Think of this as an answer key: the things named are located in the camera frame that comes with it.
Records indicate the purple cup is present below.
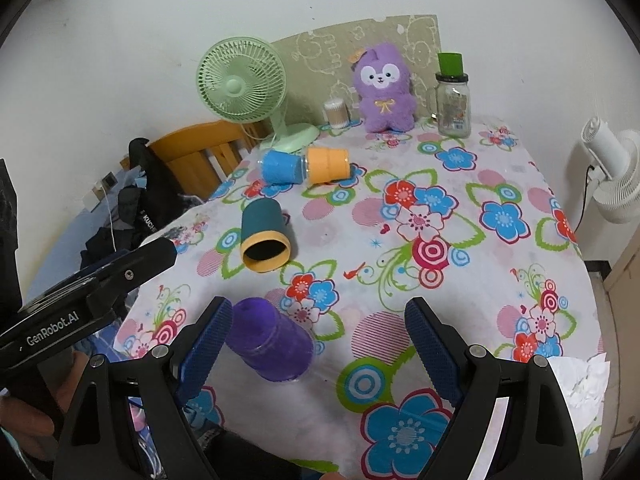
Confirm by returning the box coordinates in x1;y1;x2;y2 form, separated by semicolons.
225;296;316;383

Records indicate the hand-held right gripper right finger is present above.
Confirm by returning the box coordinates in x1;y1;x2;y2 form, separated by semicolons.
404;296;585;480

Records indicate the dark green cup yellow rim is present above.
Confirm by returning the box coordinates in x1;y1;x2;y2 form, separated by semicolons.
240;197;293;275

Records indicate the wooden chair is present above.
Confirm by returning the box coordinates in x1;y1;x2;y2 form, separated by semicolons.
120;120;262;202

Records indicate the purple plush toy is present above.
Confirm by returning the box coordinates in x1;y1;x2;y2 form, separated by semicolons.
349;45;419;134

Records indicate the floral tablecloth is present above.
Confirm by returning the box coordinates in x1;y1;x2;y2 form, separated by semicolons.
114;114;610;478

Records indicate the white crumpled paper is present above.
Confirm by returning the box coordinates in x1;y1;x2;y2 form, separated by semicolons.
549;351;610;442

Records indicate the glass bottle green cap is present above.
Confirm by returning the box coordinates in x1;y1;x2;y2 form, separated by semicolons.
425;52;474;138

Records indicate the black bag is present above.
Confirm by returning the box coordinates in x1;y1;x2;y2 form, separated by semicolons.
81;137;187;263

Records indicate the orange cup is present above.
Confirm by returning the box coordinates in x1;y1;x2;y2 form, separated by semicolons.
305;146;351;186

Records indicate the beige printed board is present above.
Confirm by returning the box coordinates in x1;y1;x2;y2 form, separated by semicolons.
270;13;444;127

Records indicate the person's left hand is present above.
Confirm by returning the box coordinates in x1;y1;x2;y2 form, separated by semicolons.
0;350;92;461

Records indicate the blue cup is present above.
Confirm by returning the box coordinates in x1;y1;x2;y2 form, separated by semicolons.
257;149;309;184

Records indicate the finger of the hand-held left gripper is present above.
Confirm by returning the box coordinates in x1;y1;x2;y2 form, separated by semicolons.
80;237;177;291

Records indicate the white clip fan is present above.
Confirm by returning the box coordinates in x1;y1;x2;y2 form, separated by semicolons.
580;116;640;226

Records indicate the cotton swab container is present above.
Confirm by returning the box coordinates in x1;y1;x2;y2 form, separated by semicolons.
323;98;350;127

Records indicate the green desk fan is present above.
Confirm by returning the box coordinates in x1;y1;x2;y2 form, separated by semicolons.
195;36;321;154

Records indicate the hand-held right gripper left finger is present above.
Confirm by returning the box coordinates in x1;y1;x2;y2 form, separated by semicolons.
52;296;236;480

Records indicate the beige cabinet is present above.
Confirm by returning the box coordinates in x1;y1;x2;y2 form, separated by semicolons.
599;230;640;443

